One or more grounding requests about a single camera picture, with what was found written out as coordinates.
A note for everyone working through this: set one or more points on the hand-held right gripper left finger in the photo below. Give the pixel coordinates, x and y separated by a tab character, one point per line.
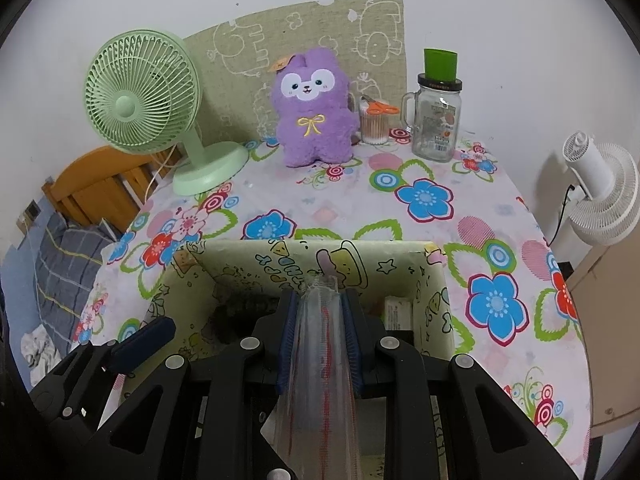
287	342

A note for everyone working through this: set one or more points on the grey plaid pillow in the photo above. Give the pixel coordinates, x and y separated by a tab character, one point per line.
60	270

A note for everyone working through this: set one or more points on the orange scissors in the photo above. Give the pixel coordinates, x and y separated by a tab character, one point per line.
380	107

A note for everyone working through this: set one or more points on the green desk fan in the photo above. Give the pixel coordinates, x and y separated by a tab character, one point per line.
135	105

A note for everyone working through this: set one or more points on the green orange carton box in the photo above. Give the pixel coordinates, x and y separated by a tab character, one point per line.
397	312

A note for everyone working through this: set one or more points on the wooden chair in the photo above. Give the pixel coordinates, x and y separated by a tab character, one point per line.
90	185

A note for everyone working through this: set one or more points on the cotton swab container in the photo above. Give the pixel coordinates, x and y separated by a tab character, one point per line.
375	129

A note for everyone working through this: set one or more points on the green printed board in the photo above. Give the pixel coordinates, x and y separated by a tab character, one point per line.
240	60

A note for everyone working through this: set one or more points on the white crumpled cloth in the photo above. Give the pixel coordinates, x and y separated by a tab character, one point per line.
40	350

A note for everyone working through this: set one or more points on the clear plastic packet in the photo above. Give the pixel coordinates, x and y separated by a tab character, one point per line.
317	360

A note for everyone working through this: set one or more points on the beige door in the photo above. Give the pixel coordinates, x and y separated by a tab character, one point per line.
615	360

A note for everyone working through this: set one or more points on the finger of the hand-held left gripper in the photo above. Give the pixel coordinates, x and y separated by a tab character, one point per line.
145	335

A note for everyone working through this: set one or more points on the yellow printed storage box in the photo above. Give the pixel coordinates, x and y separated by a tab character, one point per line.
240	270

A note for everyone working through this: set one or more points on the white floor fan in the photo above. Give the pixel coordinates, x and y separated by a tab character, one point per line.
605	195

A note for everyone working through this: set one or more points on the purple plush toy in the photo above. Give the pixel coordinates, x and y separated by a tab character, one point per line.
312	125

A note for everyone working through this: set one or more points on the glass jar with green lid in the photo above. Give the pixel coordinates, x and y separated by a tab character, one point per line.
432	125

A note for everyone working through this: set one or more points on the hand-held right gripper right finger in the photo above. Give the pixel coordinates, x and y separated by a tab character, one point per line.
351	340

